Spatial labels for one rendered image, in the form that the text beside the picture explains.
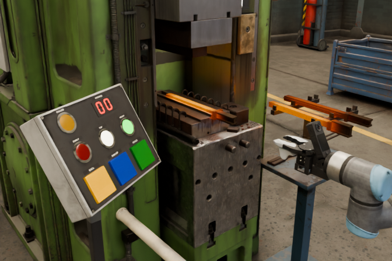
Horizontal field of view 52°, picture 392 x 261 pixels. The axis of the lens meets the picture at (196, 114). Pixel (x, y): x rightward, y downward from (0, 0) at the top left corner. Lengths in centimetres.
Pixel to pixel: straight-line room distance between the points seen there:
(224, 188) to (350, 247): 116
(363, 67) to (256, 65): 345
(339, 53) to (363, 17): 520
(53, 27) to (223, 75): 76
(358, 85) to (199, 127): 398
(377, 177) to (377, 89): 409
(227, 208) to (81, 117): 86
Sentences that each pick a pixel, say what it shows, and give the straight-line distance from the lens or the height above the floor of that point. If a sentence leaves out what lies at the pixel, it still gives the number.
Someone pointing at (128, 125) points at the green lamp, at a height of 109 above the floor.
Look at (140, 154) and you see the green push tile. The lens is 121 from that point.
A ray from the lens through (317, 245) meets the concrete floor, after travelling 260.
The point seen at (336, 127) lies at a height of 96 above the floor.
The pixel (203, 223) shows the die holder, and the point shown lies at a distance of 168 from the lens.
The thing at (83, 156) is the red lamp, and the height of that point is 108.
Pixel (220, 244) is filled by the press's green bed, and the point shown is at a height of 41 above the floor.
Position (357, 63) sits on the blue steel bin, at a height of 47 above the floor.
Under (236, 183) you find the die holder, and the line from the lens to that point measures 173.
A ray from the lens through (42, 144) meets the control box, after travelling 106.
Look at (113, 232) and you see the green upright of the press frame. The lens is 169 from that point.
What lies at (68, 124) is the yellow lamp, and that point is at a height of 116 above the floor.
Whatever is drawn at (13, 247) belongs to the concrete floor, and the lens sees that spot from 271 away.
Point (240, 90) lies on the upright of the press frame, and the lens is 187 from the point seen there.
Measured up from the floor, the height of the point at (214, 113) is 101.
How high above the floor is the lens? 152
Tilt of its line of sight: 19 degrees down
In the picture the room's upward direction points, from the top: straight up
